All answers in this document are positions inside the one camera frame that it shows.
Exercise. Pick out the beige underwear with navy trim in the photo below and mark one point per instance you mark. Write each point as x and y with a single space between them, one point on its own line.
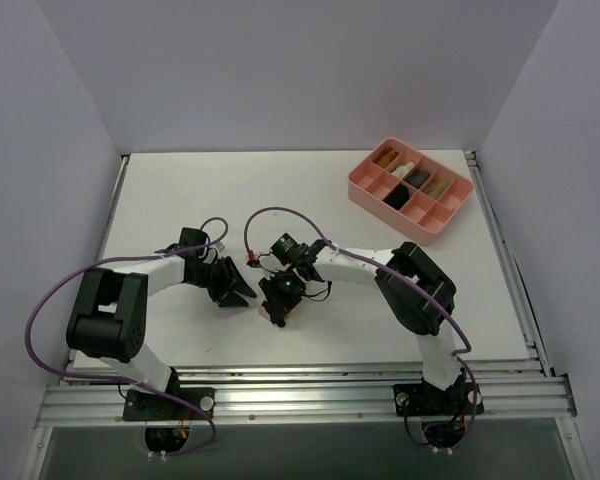
275 311

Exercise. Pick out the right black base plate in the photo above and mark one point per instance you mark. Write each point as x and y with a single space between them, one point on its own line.
424 400

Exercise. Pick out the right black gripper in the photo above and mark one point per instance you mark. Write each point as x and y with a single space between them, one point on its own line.
276 304

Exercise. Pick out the pink compartment organizer box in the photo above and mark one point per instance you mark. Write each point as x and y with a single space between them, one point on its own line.
422 219

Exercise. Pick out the orange rolled cloth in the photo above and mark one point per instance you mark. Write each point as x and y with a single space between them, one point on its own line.
386 157

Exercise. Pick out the aluminium rail frame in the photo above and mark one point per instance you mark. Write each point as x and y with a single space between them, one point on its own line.
314 400

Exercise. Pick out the white rolled cloth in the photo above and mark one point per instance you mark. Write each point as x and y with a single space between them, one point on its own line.
401 171

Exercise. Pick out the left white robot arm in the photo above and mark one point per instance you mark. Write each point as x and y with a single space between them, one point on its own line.
108 319

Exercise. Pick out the dark grey rolled cloth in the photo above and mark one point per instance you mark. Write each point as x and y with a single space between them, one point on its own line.
418 178

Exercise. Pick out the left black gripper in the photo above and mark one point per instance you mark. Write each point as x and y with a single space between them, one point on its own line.
222 281

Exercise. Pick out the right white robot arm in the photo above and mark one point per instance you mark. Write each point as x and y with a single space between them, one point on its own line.
419 294

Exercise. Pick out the black rolled cloth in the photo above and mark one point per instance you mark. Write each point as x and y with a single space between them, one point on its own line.
398 197

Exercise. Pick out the olive rolled cloth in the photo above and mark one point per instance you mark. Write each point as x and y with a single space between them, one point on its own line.
435 190

